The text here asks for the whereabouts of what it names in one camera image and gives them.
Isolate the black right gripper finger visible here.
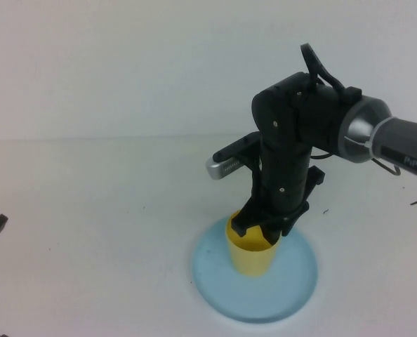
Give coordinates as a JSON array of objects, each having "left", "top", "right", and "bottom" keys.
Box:
[
  {"left": 260, "top": 224, "right": 283, "bottom": 246},
  {"left": 282, "top": 215, "right": 295, "bottom": 237}
]

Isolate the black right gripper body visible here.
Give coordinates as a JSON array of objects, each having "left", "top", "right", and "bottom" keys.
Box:
[{"left": 230, "top": 139, "right": 313, "bottom": 238}]

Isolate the yellow plastic cup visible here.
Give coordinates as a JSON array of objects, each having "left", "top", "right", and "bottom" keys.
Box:
[{"left": 225, "top": 209, "right": 284, "bottom": 279}]

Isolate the light blue round plate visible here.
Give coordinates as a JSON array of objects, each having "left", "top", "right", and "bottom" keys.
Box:
[{"left": 191, "top": 215, "right": 319, "bottom": 324}]

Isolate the white zip tie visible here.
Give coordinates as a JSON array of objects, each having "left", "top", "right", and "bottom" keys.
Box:
[{"left": 347, "top": 117, "right": 395, "bottom": 163}]

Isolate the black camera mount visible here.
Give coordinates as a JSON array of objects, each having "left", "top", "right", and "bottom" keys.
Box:
[{"left": 212, "top": 132, "right": 326, "bottom": 187}]

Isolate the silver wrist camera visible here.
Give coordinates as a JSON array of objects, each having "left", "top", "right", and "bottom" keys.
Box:
[{"left": 205, "top": 154, "right": 263, "bottom": 181}]

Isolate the thin grey wire loop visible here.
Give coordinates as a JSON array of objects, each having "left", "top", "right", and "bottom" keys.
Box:
[{"left": 371, "top": 155, "right": 402, "bottom": 177}]

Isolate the black cable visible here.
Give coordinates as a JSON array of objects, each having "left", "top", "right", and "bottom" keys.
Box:
[{"left": 298, "top": 42, "right": 364, "bottom": 105}]

